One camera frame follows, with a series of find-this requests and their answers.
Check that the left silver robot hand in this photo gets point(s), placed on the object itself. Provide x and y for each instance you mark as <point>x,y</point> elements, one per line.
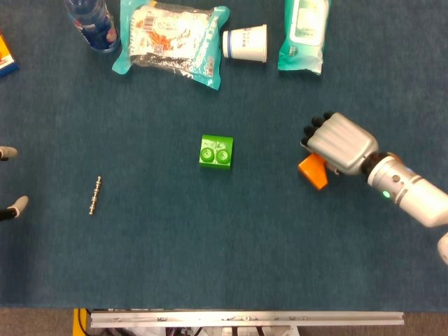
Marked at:
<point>19,206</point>

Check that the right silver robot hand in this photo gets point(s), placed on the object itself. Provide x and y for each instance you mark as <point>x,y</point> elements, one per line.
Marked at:
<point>343,143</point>

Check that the orange toy brick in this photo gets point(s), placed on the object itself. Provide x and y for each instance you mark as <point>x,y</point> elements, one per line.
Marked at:
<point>313,173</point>

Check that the green toy brick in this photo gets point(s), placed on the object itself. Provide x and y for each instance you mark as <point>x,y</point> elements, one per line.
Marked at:
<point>217,155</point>

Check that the beaded silver metal rod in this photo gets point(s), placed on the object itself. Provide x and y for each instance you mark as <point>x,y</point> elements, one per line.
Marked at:
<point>95,196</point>

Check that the teal wet wipes pack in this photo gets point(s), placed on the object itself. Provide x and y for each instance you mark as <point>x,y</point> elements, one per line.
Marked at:
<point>304,38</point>

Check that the white paper cup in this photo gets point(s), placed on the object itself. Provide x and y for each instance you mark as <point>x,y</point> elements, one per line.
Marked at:
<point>246,43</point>

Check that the orange and blue carton box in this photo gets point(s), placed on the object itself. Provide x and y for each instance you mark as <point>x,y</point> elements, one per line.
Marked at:
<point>5,59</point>

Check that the dark blue felt table cover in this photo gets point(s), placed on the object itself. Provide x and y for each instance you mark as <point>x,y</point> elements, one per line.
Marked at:
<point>224,245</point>

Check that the blue label drink bottle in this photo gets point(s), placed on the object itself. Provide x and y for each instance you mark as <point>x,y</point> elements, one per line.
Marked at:
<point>94,28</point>

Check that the teal and silver snack bag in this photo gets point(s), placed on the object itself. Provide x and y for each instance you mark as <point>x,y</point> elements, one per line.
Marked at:
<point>168,38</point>

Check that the yellow frame post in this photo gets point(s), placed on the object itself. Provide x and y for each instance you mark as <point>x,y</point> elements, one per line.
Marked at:
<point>77,322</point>

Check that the aluminium profile rail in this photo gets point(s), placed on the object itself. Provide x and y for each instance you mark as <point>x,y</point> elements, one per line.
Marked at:
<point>245,319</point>

